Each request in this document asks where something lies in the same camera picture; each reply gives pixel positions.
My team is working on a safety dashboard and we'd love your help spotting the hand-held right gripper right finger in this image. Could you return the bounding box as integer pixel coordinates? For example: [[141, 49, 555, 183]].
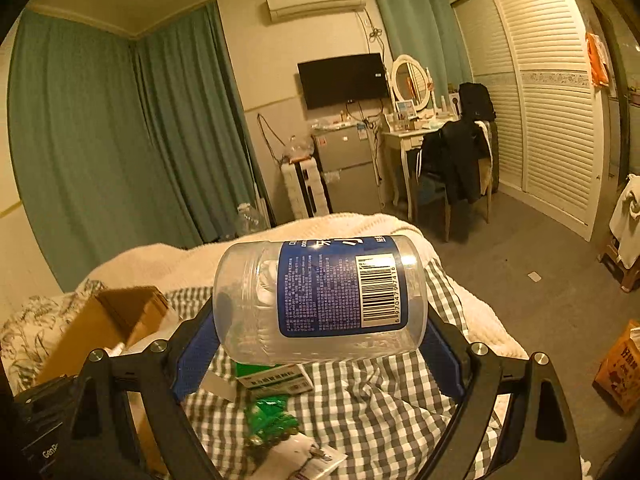
[[422, 310, 583, 480]]

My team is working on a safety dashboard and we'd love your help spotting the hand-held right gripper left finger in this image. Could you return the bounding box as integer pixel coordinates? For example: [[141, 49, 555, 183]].
[[67, 292, 223, 480]]

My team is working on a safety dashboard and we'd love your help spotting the green medicine box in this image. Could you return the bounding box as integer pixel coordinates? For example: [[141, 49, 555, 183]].
[[234, 359, 314, 395]]

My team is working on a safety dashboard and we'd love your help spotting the cardboard box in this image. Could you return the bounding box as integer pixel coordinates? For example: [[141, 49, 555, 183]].
[[35, 286, 171, 476]]

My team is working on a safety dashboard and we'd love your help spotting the clear jar with blue label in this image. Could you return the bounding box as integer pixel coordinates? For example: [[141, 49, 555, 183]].
[[214, 234, 430, 366]]

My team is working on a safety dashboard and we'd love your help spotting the grey checkered bed sheet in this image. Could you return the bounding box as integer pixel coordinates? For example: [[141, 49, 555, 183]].
[[165, 260, 506, 480]]

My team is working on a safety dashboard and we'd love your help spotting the green sachet strip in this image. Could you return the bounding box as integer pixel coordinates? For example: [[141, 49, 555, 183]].
[[247, 394, 301, 448]]

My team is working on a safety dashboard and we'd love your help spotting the floral print quilt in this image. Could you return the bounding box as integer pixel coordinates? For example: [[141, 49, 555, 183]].
[[0, 280, 106, 391]]

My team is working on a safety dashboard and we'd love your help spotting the white sachet packet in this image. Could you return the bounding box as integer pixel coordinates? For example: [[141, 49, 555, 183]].
[[260, 434, 348, 480]]

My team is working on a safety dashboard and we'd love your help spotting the wooden chair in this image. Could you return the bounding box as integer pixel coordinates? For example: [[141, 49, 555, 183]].
[[415, 160, 493, 243]]

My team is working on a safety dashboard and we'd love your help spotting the orange snack bag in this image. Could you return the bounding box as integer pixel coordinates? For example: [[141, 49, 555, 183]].
[[592, 319, 640, 413]]

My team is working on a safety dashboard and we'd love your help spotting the wooden stool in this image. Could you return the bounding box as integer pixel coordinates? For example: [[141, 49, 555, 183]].
[[597, 237, 640, 291]]

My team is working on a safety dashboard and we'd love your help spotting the black jacket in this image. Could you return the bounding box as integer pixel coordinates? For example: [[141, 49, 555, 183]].
[[422, 119, 488, 206]]

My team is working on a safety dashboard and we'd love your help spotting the stack of white tissue packs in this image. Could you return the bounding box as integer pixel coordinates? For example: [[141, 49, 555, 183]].
[[281, 157, 332, 220]]

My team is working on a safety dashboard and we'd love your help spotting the grey small fridge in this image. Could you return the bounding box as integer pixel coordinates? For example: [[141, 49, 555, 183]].
[[312, 126, 383, 216]]

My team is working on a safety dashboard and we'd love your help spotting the white dressing table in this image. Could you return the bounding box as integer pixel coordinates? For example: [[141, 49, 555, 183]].
[[382, 120, 451, 221]]

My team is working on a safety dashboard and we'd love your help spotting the white cloth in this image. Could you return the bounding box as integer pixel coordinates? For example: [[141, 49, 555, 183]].
[[609, 174, 640, 263]]

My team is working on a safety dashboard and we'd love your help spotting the clear plastic bag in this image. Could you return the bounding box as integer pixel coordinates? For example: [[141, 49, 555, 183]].
[[282, 135, 316, 163]]

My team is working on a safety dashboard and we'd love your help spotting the green curtain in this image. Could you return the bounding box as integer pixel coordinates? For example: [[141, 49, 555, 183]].
[[131, 1, 261, 248], [366, 0, 473, 88], [9, 7, 203, 293]]

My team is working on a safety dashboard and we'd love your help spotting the black backpack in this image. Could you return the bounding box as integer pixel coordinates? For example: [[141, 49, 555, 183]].
[[457, 81, 497, 122]]

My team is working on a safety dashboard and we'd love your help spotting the white louvered wardrobe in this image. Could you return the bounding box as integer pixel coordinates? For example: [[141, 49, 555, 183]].
[[450, 0, 608, 241]]

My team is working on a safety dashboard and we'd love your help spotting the oval white vanity mirror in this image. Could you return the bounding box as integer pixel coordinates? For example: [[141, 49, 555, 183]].
[[391, 55, 432, 113]]

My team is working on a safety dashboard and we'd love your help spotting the orange hanging bag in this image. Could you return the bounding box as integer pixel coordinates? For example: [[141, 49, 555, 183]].
[[585, 32, 612, 88]]

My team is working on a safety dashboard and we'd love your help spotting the white air conditioner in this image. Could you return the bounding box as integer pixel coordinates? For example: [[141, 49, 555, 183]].
[[265, 0, 367, 23]]

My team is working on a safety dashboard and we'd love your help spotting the wall cable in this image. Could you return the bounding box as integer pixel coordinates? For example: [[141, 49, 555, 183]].
[[256, 112, 281, 161]]

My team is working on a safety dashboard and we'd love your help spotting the black wall television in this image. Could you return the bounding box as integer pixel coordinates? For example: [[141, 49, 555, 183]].
[[297, 53, 390, 110]]

